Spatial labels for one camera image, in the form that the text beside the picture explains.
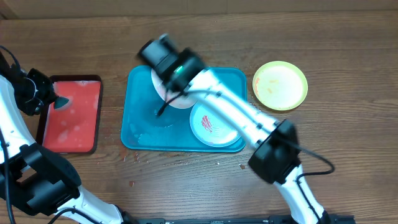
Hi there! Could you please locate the teal plastic tray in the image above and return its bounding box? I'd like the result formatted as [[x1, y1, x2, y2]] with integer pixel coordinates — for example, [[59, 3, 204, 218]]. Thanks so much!
[[121, 65, 246, 153]]

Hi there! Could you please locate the yellow plate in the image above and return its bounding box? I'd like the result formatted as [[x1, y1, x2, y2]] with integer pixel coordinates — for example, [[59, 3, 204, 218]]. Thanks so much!
[[252, 61, 308, 111]]

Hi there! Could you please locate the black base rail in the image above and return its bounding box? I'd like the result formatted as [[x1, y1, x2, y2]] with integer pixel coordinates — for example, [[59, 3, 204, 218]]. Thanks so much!
[[124, 214, 357, 224]]

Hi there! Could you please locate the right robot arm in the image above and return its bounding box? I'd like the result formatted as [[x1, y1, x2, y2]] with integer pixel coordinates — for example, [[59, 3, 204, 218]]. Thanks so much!
[[152, 49, 331, 223]]

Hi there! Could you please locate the white plate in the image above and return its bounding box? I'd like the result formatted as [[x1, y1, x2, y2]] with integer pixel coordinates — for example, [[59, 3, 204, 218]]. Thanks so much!
[[151, 69, 197, 109]]

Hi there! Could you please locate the red and black tray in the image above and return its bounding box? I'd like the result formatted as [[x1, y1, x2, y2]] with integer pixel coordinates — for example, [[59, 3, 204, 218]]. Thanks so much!
[[35, 75, 103, 154]]

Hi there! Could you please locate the light blue plate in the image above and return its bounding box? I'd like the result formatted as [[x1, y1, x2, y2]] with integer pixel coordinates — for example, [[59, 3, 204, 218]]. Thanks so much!
[[190, 103, 241, 147]]

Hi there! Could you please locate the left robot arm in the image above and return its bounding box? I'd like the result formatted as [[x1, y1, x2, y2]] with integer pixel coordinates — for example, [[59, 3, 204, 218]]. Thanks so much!
[[1, 57, 136, 223]]

